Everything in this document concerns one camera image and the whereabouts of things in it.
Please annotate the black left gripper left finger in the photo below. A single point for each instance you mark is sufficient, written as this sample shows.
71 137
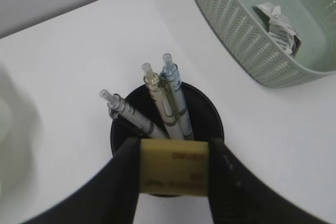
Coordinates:
109 197

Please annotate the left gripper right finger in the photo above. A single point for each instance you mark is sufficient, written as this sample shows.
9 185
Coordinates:
236 195

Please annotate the translucent green wavy plate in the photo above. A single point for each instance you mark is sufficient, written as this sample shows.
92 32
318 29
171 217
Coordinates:
16 149

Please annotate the white waste paper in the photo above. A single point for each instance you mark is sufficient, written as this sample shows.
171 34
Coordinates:
279 27

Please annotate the beige pen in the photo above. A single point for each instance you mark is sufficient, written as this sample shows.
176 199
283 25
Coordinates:
157 90

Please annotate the black mesh pen holder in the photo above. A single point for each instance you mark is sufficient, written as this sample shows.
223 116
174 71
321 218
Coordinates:
205 120

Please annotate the white grey pen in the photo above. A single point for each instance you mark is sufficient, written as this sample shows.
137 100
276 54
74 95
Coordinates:
118 107

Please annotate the pale green plastic basket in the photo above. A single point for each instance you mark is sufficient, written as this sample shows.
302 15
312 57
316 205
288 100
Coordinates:
243 29

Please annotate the blue grey pen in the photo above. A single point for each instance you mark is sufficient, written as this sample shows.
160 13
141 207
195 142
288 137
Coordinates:
171 75

